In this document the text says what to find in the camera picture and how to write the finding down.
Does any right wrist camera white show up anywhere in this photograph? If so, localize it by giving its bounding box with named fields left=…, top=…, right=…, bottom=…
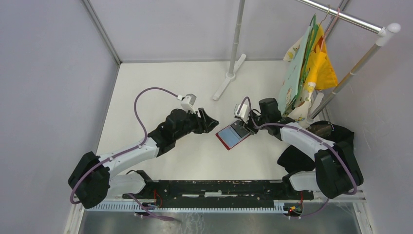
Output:
left=234, top=103, right=250, bottom=123

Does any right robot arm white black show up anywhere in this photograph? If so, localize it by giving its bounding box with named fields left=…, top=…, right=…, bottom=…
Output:
left=234, top=97, right=364, bottom=199

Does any metal clothes rack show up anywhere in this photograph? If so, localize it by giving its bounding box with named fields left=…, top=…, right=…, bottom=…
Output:
left=212, top=0, right=401, bottom=125

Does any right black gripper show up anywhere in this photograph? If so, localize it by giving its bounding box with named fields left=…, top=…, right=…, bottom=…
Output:
left=239, top=110, right=269, bottom=136

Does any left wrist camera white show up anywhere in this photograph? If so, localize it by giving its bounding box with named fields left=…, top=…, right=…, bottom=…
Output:
left=177, top=94, right=197, bottom=114

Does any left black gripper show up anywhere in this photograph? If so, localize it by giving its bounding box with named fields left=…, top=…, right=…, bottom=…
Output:
left=174, top=107, right=219, bottom=140

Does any red card holder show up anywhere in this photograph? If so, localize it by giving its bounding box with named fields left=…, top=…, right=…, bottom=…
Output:
left=215, top=122, right=251, bottom=150

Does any white cable duct strip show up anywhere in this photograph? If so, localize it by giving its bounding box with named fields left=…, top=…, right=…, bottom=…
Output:
left=84, top=201, right=286, bottom=214

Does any black cloth pile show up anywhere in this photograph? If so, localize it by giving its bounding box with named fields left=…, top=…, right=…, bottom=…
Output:
left=277, top=120, right=355, bottom=173

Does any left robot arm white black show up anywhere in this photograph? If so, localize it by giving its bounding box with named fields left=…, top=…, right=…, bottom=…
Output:
left=68, top=108, right=219, bottom=208

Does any green patterned hanging garment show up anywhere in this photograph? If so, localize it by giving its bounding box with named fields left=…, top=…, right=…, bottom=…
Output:
left=278, top=15, right=319, bottom=122

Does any yellow hanging garment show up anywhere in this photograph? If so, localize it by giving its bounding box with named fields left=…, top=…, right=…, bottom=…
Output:
left=303, top=26, right=338, bottom=93

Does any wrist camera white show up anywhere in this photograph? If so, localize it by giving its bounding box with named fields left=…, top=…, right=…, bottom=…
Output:
left=234, top=103, right=250, bottom=123
left=177, top=94, right=197, bottom=114

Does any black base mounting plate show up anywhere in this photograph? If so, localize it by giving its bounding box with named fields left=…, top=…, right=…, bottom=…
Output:
left=133, top=180, right=314, bottom=208

